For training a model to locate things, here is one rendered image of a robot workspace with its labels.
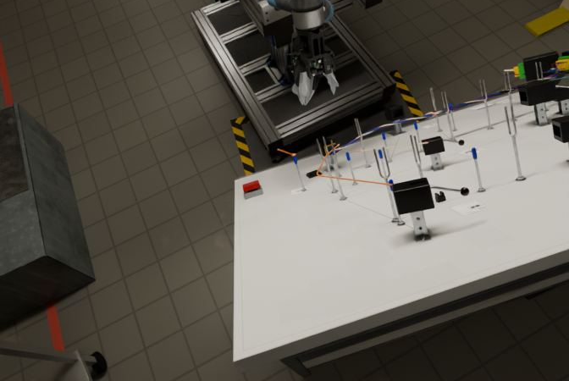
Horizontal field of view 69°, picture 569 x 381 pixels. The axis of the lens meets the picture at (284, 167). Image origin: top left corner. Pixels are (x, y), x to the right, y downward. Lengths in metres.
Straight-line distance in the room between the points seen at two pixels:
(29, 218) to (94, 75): 1.40
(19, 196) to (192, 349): 1.14
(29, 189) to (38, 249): 0.34
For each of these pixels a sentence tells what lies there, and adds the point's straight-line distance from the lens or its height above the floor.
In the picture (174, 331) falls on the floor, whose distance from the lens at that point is 2.34.
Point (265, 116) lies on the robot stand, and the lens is 2.44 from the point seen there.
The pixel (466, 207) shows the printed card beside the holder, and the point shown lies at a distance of 0.80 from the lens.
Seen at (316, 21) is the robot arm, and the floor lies 1.49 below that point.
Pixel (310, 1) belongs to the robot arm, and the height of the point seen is 1.53.
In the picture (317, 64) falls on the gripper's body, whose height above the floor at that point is 1.39.
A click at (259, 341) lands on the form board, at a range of 0.57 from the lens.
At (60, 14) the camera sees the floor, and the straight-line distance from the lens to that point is 4.06.
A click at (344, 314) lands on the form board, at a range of 0.57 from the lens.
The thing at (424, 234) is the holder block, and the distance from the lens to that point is 0.71.
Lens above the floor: 2.18
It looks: 61 degrees down
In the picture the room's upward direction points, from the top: 12 degrees counter-clockwise
